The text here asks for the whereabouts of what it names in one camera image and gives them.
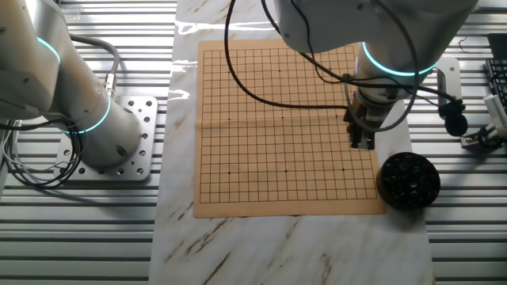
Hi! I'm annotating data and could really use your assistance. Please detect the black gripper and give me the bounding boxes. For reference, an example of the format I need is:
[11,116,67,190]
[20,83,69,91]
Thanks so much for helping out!
[343,98,377,150]

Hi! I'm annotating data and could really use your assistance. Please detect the tan go board mat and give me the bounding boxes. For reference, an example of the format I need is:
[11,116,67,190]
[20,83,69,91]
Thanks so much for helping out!
[193,36,387,219]

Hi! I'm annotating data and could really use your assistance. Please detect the black round stone bowl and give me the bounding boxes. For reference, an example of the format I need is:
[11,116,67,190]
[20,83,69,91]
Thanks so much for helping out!
[375,151,441,211]

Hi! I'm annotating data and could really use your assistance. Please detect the white marble pattern mat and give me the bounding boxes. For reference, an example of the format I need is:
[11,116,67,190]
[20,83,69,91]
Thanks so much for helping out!
[148,0,436,285]

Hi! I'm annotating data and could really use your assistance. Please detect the black computer keyboard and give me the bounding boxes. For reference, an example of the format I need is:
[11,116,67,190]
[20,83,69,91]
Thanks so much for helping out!
[485,58,507,114]

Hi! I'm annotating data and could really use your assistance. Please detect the black flat box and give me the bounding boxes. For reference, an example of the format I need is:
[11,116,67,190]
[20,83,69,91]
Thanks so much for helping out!
[486,32,507,60]

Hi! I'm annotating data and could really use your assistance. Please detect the grey device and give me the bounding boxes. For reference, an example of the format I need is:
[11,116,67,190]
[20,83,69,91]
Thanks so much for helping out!
[475,0,507,12]

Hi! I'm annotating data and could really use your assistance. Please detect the black camera cable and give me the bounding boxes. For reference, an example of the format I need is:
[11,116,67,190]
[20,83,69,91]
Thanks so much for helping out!
[260,0,460,105]

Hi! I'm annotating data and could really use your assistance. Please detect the dark thin gripper cable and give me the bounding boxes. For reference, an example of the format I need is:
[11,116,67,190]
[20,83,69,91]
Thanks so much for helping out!
[343,0,421,134]

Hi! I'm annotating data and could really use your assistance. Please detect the black cable strap bundle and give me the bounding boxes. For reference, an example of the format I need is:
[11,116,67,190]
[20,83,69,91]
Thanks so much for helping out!
[438,98,469,138]

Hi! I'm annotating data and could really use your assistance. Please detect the silver camera mounting bracket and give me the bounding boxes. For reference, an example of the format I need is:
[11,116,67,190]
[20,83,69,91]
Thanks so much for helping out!
[459,122,501,150]

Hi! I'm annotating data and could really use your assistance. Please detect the silver camera on bracket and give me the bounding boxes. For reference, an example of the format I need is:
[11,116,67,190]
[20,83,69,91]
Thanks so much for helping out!
[482,93,507,134]

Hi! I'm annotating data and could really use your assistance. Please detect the thick black cable loop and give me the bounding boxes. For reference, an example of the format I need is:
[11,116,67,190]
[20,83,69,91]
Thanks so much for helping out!
[223,0,352,111]

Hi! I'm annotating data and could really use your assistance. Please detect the grey cable with metal connector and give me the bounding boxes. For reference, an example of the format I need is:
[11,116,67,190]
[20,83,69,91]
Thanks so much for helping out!
[69,33,121,100]

